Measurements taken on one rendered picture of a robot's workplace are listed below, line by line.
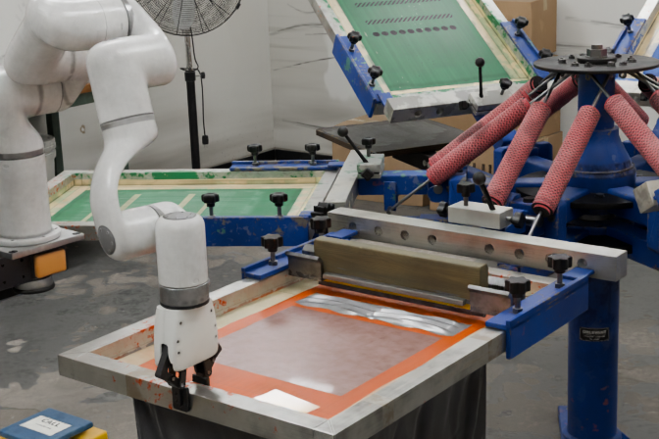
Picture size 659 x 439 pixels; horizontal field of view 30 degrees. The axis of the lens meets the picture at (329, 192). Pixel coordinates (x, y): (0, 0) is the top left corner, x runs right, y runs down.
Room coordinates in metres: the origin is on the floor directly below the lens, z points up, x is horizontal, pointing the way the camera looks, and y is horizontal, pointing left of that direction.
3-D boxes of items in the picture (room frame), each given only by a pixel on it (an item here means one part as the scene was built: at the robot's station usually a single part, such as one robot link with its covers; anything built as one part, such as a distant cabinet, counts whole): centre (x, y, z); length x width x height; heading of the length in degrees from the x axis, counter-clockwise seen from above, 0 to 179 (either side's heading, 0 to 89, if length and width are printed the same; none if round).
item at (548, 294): (2.10, -0.37, 0.98); 0.30 x 0.05 x 0.07; 142
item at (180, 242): (1.82, 0.24, 1.22); 0.15 x 0.10 x 0.11; 41
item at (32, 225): (2.18, 0.57, 1.21); 0.16 x 0.13 x 0.15; 48
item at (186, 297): (1.79, 0.22, 1.15); 0.09 x 0.07 x 0.03; 142
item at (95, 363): (2.08, 0.00, 0.97); 0.79 x 0.58 x 0.04; 142
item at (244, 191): (3.04, 0.25, 1.05); 1.08 x 0.61 x 0.23; 82
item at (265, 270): (2.44, 0.07, 0.98); 0.30 x 0.05 x 0.07; 142
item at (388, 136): (3.53, -0.40, 0.91); 1.34 x 0.40 x 0.08; 22
